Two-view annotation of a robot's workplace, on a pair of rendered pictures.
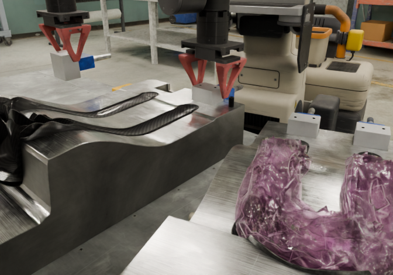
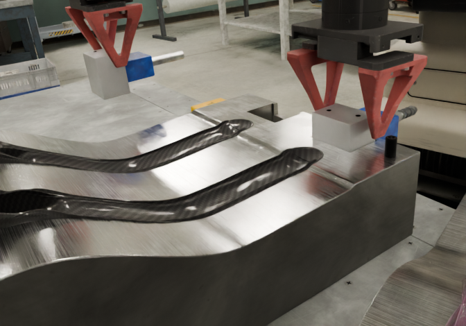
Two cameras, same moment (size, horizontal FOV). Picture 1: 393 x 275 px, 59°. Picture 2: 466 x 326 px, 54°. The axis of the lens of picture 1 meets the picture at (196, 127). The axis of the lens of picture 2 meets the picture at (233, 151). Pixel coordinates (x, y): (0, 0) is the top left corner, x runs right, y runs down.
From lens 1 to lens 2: 21 cm
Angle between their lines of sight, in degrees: 14
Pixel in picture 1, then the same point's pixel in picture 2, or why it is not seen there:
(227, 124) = (380, 193)
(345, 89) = not seen: outside the picture
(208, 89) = (343, 119)
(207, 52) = (341, 47)
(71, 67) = (113, 77)
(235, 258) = not seen: outside the picture
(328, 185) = not seen: outside the picture
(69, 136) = (12, 241)
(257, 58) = (444, 51)
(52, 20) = not seen: outside the picture
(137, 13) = not seen: outside the picture
